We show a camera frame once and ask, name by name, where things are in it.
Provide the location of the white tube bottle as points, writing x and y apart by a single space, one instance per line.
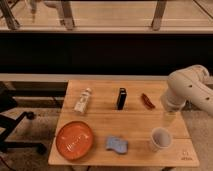
83 101

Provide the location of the white paper cup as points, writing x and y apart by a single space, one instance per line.
160 139

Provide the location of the black upright eraser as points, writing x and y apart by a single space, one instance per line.
121 98

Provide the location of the blue sponge cloth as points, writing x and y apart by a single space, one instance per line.
116 144

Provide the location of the wooden table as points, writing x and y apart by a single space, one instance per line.
133 123

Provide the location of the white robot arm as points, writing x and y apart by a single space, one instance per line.
188 84

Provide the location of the orange plate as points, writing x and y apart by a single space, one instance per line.
74 140

